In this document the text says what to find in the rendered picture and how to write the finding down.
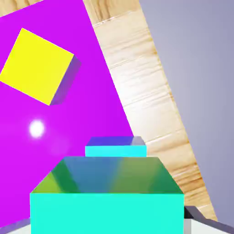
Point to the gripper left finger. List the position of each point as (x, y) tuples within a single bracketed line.
[(16, 229)]

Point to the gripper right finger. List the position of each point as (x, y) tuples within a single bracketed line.
[(201, 225)]

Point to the small turquoise cube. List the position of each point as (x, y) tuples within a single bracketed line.
[(107, 212)]

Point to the small cyan cube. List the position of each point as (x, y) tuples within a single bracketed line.
[(115, 150)]

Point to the small yellow cube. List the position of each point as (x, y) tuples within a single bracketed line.
[(36, 67)]

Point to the large magenta box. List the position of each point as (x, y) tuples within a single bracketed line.
[(87, 109)]

